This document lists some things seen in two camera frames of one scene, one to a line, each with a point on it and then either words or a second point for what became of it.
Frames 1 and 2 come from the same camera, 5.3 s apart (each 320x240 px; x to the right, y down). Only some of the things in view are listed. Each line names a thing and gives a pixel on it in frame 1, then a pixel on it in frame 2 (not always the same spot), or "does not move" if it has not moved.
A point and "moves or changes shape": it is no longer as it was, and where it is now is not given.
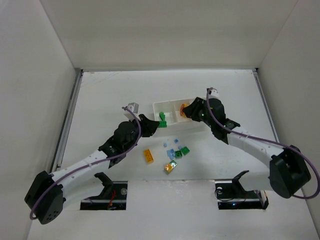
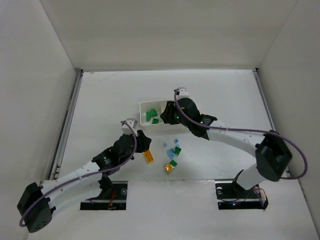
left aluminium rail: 63,136 does not move
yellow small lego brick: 168,168 does not move
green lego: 173,163 does not move
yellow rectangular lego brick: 149,156 does not move
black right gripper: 196,110 to 169,114
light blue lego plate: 171,153 does not move
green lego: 162,124 to 153,112
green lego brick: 162,115 moves or changes shape
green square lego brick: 185,150 moves or changes shape
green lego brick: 178,154 moves or changes shape
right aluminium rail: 260,86 does not move
